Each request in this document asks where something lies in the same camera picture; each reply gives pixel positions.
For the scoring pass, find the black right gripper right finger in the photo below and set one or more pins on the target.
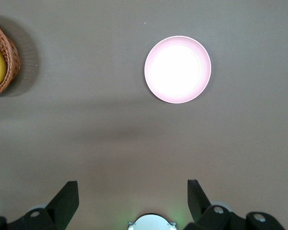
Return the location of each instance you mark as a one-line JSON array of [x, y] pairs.
[[206, 215]]

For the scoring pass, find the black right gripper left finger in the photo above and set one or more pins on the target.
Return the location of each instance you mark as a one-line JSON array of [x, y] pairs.
[[57, 213]]

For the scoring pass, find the brown table cover cloth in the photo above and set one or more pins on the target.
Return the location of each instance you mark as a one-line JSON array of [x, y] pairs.
[[110, 143]]

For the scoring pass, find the pink round plate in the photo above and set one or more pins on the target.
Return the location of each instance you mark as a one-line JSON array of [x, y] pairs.
[[177, 69]]

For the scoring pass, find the brown oval wicker basket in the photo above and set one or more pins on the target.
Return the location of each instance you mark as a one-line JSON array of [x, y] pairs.
[[13, 60]]

